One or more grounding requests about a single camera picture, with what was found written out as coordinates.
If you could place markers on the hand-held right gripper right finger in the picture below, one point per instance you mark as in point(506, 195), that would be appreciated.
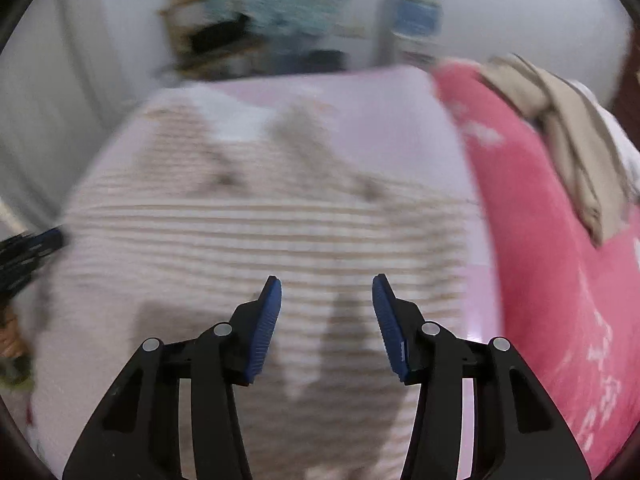
point(390, 330)

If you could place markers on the white water dispenser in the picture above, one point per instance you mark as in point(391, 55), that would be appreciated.
point(415, 50)

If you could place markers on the blue water jug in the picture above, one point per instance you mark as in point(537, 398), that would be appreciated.
point(417, 5)

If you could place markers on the pink floral blanket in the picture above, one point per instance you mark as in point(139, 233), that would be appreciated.
point(540, 260)

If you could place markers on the white curtain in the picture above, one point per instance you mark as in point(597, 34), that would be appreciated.
point(50, 110)

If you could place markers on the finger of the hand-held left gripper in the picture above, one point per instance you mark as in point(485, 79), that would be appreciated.
point(20, 272)
point(42, 241)

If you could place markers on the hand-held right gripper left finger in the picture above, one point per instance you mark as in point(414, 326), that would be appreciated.
point(265, 330)

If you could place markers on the brown wooden door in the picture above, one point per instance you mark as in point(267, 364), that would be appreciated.
point(631, 85)

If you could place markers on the beige white houndstooth coat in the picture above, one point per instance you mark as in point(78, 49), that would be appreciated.
point(250, 240)

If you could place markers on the white garment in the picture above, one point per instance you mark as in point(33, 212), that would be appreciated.
point(622, 140)

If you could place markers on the black bag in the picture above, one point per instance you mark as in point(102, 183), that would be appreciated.
point(220, 35)

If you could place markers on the beige garment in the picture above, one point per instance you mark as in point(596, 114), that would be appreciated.
point(565, 125)

